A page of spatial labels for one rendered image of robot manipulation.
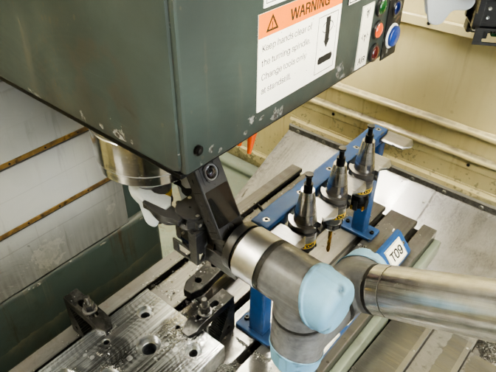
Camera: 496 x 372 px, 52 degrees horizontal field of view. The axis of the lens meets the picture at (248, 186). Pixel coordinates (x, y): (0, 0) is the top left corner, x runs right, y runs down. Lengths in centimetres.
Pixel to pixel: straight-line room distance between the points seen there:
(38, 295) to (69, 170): 35
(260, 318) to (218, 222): 48
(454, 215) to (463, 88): 40
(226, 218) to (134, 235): 87
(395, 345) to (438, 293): 73
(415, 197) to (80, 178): 104
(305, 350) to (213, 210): 22
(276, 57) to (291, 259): 24
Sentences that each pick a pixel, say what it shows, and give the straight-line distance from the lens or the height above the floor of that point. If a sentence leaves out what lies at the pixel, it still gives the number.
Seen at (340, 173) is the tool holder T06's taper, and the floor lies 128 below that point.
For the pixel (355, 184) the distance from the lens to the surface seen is 107.
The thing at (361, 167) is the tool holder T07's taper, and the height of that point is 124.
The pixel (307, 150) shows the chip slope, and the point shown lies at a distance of 187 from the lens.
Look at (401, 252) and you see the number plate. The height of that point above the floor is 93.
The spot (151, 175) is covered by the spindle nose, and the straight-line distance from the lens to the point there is 68.
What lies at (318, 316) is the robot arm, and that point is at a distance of 61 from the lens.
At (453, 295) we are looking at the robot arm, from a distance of 67.
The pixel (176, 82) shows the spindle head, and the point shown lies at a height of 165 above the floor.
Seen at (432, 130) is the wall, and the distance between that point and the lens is 166.
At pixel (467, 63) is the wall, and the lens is 155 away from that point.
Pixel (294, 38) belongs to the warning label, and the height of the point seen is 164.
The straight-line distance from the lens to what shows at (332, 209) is 99.
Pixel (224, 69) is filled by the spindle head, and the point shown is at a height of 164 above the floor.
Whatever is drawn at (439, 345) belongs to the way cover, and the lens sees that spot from 148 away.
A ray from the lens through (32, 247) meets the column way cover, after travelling 131.
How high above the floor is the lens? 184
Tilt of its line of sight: 37 degrees down
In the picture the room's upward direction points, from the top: 1 degrees clockwise
